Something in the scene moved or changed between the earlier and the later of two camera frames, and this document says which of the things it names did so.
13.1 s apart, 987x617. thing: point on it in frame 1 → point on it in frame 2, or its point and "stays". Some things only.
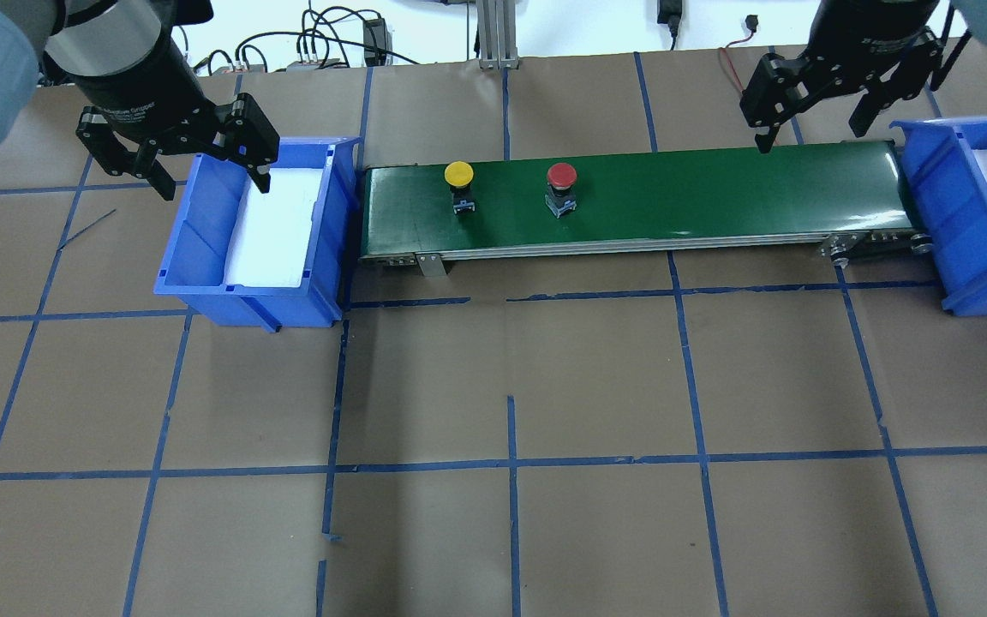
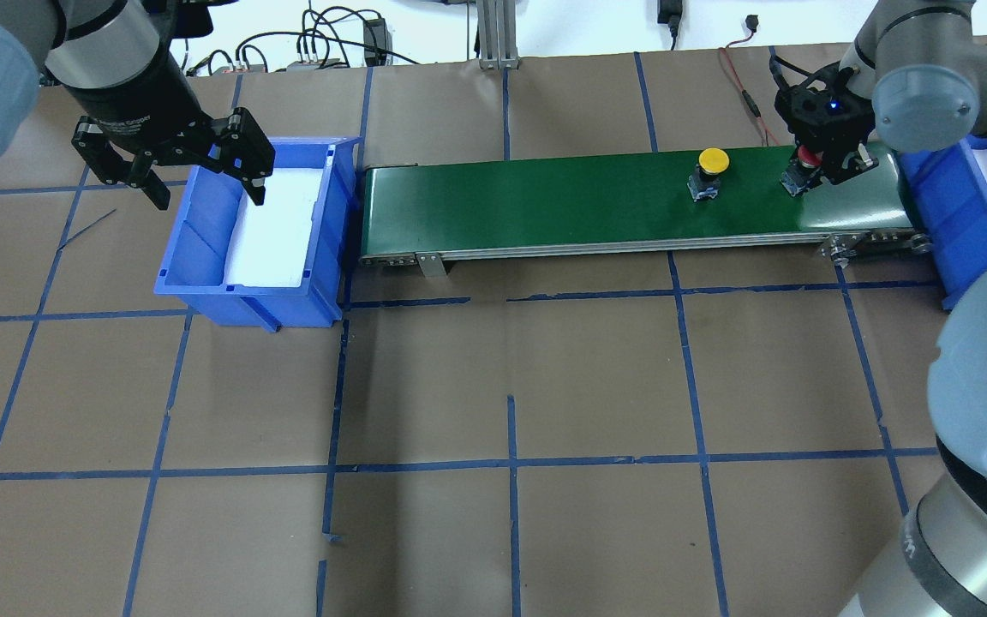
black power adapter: (375, 33) stays
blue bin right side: (977, 183) stays
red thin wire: (751, 22) stays
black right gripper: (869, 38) → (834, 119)
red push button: (560, 198) → (804, 173)
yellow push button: (458, 175) → (704, 180)
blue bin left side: (277, 260) stays
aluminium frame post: (498, 34) stays
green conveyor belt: (848, 200) stays
